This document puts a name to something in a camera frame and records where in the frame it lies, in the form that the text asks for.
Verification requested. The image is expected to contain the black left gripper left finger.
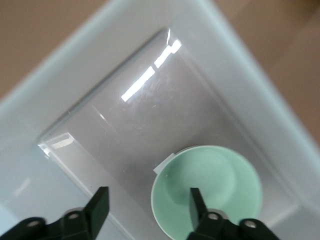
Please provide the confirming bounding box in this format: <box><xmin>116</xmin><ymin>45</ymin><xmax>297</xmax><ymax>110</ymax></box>
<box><xmin>0</xmin><ymin>186</ymin><xmax>111</xmax><ymax>240</ymax></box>

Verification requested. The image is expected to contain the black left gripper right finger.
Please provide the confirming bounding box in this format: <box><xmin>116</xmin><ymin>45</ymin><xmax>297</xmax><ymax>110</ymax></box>
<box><xmin>184</xmin><ymin>187</ymin><xmax>279</xmax><ymax>240</ymax></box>

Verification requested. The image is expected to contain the pale green bowl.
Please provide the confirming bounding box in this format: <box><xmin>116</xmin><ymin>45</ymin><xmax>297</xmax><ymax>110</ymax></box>
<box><xmin>150</xmin><ymin>145</ymin><xmax>264</xmax><ymax>240</ymax></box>

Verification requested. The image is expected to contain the translucent white plastic bin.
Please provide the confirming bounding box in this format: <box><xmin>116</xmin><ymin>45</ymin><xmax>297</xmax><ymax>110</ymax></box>
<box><xmin>0</xmin><ymin>0</ymin><xmax>320</xmax><ymax>240</ymax></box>

